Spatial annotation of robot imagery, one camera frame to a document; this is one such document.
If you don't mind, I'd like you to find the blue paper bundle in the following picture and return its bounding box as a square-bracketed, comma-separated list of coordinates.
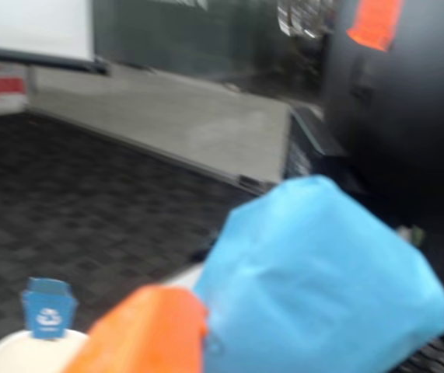
[194, 174, 444, 373]

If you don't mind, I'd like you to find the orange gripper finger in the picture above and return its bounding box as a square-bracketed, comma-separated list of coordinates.
[61, 285, 209, 373]

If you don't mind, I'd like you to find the grey low stage platform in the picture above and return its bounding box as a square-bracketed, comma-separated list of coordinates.
[26, 64, 292, 187]

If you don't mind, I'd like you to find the blue recycling bin label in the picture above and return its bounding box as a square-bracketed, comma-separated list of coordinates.
[21, 276, 81, 341]

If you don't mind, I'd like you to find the large black case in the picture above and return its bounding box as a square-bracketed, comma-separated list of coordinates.
[320, 0, 444, 195]

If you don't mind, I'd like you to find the orange paper notice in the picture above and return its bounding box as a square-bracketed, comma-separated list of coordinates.
[345, 0, 405, 54]

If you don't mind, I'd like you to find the white panel with black frame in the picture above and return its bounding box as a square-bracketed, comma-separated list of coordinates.
[0, 0, 108, 75]

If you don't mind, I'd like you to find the brown ripple paper cup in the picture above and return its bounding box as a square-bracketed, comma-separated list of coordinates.
[0, 329, 90, 373]

